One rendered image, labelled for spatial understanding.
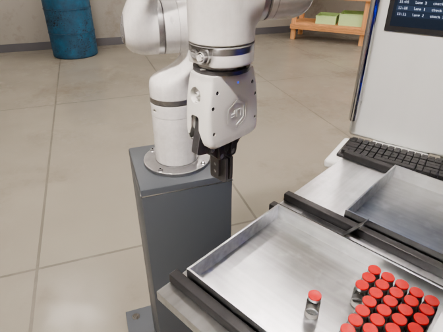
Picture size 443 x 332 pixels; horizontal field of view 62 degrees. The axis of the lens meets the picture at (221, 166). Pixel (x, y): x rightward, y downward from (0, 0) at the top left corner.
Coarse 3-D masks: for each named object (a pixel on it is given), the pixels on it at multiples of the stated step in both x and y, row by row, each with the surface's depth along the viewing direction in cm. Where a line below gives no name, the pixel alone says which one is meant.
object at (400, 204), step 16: (384, 176) 89; (400, 176) 94; (416, 176) 91; (368, 192) 84; (384, 192) 89; (400, 192) 89; (416, 192) 89; (432, 192) 89; (352, 208) 80; (368, 208) 83; (384, 208) 83; (400, 208) 83; (416, 208) 83; (432, 208) 83; (368, 224) 75; (384, 224) 79; (400, 224) 79; (416, 224) 79; (432, 224) 79; (400, 240) 71; (416, 240) 69; (432, 240) 74; (432, 256) 68
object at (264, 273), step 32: (256, 224) 75; (288, 224) 79; (224, 256) 70; (256, 256) 70; (288, 256) 70; (320, 256) 70; (352, 256) 70; (224, 288) 64; (256, 288) 64; (288, 288) 64; (320, 288) 64; (352, 288) 64; (256, 320) 55; (288, 320) 58; (320, 320) 58
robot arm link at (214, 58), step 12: (192, 48) 46; (204, 48) 44; (216, 48) 43; (228, 48) 43; (240, 48) 44; (252, 48) 46; (192, 60) 47; (204, 60) 44; (216, 60) 44; (228, 60) 44; (240, 60) 45; (252, 60) 47
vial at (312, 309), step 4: (308, 296) 57; (308, 300) 57; (312, 300) 56; (320, 300) 57; (308, 304) 57; (312, 304) 57; (316, 304) 57; (320, 304) 58; (308, 308) 58; (312, 308) 57; (316, 308) 57; (308, 312) 58; (312, 312) 57; (316, 312) 58; (308, 316) 58; (312, 316) 58; (316, 316) 58
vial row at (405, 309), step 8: (416, 288) 58; (408, 296) 57; (416, 296) 57; (400, 304) 55; (408, 304) 56; (416, 304) 55; (400, 312) 54; (408, 312) 54; (392, 320) 53; (400, 320) 53; (408, 320) 54; (384, 328) 53; (392, 328) 52; (400, 328) 53
